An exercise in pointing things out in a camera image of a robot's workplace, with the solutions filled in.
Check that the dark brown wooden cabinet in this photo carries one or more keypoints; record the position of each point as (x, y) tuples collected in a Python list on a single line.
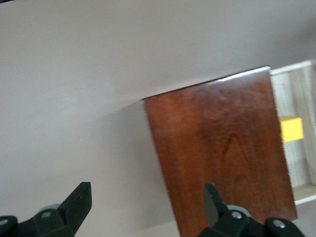
[(217, 148)]

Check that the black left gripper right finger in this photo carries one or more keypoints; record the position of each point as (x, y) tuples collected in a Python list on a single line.
[(217, 217)]

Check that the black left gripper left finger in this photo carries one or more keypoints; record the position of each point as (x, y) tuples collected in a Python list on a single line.
[(74, 209)]

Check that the brown table cover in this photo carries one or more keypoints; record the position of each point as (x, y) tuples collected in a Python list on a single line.
[(74, 98)]

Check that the yellow block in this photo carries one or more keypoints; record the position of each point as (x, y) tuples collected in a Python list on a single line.
[(292, 129)]

